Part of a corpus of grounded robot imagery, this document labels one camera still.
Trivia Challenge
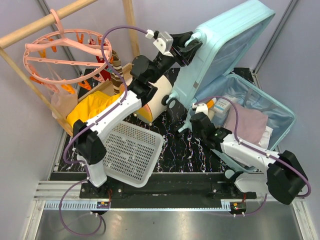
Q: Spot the purple cable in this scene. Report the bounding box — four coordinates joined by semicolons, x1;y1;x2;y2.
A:
192;96;312;217
58;25;154;236

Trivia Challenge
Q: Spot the yellow cloth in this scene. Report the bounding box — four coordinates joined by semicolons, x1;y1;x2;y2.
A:
66;91;123;127

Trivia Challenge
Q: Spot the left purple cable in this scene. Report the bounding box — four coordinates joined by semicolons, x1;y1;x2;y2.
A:
58;25;154;236

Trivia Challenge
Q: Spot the wooden clothes rack frame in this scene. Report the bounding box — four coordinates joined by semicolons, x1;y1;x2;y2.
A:
0;0;140;137

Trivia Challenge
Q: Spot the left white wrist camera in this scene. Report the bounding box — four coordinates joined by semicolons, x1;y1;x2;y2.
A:
153;31;174;57

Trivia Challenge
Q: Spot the pink round clip hanger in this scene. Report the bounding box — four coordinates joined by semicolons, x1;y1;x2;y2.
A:
23;9;113;87

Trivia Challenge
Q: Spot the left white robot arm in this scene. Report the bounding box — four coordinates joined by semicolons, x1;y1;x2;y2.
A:
73;31;202;198

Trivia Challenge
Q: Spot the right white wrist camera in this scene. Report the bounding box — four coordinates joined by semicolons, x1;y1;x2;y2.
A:
192;103;209;116

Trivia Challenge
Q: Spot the translucent plastic bag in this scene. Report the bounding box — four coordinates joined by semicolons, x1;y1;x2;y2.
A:
50;62;79;118

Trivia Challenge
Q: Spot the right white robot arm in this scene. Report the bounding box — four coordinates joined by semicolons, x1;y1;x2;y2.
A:
190;112;310;205

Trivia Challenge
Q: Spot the light blue ribbed suitcase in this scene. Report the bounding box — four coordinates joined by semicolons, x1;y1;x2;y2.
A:
167;0;296;151

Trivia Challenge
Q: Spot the brown striped sock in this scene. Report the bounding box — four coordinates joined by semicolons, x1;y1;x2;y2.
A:
111;50;123;95

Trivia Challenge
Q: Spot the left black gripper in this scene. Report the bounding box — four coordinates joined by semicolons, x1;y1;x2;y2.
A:
149;35;203;85

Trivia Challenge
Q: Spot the folded mauve towel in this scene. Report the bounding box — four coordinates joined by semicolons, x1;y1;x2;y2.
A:
223;103;269;145

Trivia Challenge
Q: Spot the orange capped tube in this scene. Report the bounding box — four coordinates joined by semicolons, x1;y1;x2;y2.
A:
206;98;217;109

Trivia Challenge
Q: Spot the pink toy washing machine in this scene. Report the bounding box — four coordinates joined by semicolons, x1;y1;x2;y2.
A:
133;75;173;124

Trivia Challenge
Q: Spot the cream cosmetic bottle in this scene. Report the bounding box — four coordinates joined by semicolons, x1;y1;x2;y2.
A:
207;109;215;121

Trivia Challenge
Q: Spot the white perforated plastic basket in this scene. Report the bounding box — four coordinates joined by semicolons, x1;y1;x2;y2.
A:
102;121;164;188

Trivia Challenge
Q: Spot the aluminium rail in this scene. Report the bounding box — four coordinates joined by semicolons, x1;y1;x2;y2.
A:
33;181;306;201

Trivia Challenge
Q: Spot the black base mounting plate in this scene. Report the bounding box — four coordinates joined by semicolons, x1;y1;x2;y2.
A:
79;172;257;210

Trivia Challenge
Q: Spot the red hanging sock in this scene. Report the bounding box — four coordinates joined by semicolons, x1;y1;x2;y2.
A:
88;37;111;83

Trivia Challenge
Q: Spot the black marble pattern mat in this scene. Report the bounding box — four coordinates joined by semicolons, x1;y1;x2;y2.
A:
52;67;254;173

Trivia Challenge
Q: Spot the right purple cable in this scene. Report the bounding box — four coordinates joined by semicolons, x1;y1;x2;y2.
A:
192;96;312;217

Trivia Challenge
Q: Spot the white cosmetic box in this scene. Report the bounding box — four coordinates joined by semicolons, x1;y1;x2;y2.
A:
213;98;231;115

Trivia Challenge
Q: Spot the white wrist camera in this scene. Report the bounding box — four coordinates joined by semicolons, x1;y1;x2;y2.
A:
153;31;174;57
192;103;209;116

